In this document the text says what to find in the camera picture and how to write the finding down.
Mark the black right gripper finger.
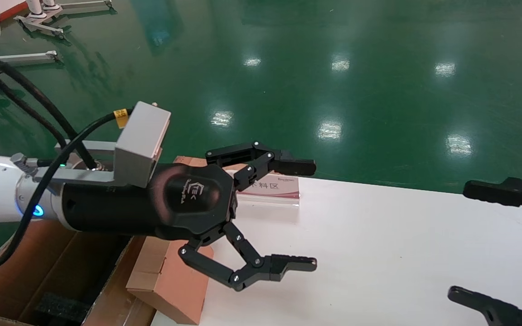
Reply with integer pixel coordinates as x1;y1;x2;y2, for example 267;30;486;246
463;177;522;225
448;285;522;326

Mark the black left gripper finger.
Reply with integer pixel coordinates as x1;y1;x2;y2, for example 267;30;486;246
179;221;318;292
205;141;317;191

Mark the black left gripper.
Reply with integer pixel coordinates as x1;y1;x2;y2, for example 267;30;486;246
61;162;237;241

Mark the small cardboard box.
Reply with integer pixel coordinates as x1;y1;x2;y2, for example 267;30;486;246
126;235;214;326

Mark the large cardboard box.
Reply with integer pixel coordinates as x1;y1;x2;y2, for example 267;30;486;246
0;220;158;326

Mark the acrylic sign with red print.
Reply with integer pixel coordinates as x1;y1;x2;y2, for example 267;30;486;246
236;174;301;208

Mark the black foam pad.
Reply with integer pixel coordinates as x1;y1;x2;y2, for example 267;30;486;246
34;292;92;323

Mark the white metal stand leg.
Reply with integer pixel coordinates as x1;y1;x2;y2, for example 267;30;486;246
0;51;60;65

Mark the white metal stand base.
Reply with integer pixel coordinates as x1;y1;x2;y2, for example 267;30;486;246
14;0;116;39

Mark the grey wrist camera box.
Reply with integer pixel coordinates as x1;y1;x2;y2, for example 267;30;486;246
55;101;172;189

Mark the thin black yellow-tagged cable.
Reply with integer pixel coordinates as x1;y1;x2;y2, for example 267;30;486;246
0;108;130;271

